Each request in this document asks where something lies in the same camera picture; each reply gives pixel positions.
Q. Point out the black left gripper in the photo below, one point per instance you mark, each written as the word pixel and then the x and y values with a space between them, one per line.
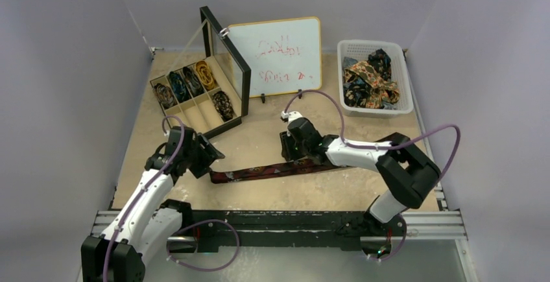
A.
pixel 200 143

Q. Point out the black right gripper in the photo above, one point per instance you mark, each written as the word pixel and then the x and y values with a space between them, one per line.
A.
pixel 286 146

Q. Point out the dark red patterned tie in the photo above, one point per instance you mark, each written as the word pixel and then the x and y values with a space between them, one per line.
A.
pixel 266 170

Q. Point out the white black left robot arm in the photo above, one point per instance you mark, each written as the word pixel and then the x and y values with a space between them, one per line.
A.
pixel 122 251

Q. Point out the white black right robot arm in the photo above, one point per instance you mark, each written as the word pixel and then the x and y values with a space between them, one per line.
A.
pixel 407 171

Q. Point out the beige compartment tie box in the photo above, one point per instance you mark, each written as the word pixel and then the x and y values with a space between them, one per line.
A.
pixel 205 93

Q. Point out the rolled grey tie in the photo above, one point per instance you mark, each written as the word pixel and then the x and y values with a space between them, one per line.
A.
pixel 193 83

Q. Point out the rolled blue tie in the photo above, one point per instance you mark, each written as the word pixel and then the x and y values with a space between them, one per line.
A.
pixel 179 87

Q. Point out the rolled brown striped tie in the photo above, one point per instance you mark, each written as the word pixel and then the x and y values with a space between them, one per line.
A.
pixel 164 96

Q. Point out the yellow framed whiteboard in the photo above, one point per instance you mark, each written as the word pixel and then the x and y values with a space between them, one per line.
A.
pixel 284 55

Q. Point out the rolled yellow tie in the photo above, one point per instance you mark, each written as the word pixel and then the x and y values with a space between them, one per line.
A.
pixel 205 75

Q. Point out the white plastic basket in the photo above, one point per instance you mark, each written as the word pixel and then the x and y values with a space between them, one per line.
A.
pixel 350 52

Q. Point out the orange floral tie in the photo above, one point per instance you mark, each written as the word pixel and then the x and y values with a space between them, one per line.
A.
pixel 364 88

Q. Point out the dark blue patterned tie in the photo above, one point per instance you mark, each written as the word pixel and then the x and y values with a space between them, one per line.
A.
pixel 381 62

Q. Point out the black tie box lid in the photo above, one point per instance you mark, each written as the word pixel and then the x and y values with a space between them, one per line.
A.
pixel 235 70

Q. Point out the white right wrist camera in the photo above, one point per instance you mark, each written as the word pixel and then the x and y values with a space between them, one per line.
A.
pixel 290 116

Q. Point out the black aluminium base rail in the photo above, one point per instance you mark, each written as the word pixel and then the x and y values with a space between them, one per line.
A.
pixel 346 230

